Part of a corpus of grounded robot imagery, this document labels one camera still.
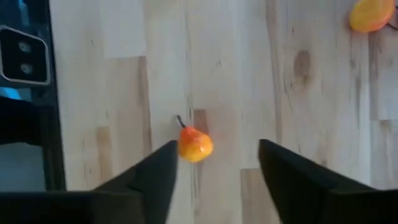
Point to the small silver-edged camera box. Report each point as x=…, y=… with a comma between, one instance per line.
x=23, y=56

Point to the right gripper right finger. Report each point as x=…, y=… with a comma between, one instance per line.
x=326, y=202

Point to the small orange plastic pear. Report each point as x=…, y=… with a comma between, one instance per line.
x=370, y=15
x=194, y=144

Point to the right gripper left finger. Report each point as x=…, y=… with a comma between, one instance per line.
x=93, y=208

